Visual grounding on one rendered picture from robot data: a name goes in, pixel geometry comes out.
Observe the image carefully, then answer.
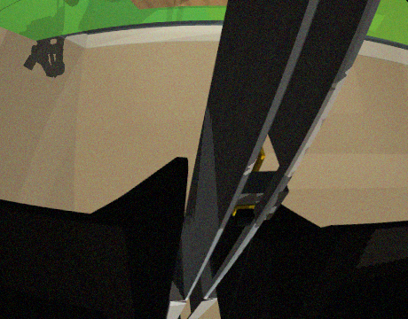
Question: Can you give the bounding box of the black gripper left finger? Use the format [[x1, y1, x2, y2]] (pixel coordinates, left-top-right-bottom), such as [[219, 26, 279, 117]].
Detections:
[[0, 157, 187, 319]]

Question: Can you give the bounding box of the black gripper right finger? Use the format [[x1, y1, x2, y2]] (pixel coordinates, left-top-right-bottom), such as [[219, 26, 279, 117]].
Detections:
[[212, 205, 408, 319]]

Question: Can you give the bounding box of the light brown wooden board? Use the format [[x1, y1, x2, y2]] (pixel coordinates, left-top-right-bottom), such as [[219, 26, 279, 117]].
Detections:
[[130, 0, 228, 10]]

